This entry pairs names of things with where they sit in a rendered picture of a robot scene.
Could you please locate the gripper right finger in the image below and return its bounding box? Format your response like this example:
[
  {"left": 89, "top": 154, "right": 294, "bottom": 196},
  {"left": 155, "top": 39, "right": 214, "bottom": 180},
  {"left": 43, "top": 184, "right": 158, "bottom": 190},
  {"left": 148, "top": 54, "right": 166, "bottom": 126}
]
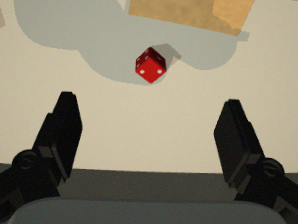
[{"left": 214, "top": 99, "right": 298, "bottom": 224}]

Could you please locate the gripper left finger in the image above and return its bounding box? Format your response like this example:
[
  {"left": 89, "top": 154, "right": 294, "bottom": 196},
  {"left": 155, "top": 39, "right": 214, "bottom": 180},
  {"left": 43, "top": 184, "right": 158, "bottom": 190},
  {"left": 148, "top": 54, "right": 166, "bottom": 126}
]
[{"left": 0, "top": 91, "right": 83, "bottom": 224}]

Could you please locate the red die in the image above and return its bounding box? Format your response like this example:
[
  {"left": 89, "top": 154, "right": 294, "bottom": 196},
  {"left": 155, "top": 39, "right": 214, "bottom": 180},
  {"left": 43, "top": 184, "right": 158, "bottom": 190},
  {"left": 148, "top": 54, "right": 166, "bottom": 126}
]
[{"left": 135, "top": 47, "right": 166, "bottom": 83}]

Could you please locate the tan flat mat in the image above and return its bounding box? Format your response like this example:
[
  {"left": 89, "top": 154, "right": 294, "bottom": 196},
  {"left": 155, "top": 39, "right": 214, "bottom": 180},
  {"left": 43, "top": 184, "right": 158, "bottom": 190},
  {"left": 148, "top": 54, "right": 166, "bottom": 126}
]
[{"left": 128, "top": 0, "right": 254, "bottom": 36}]

